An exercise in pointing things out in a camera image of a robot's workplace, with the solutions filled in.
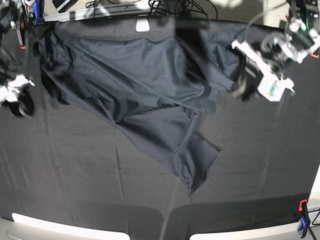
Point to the orange clamp top right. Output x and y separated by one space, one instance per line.
315 54

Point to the blue clamp top left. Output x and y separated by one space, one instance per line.
36 12

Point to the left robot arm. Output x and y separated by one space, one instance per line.
300 37

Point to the aluminium frame rail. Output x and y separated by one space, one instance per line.
100 12

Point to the black table cover cloth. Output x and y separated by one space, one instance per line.
67 165

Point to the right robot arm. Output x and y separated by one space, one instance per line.
12 11

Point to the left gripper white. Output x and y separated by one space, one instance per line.
252 68

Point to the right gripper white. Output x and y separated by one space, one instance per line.
17 96

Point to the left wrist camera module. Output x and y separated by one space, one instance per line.
272 88

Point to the black t-shirt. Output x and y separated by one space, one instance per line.
154 92

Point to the white tab on table edge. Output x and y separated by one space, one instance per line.
142 24

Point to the orange clamp top left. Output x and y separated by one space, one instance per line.
21 35

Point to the orange blue clamp bottom right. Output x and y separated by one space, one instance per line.
304 220

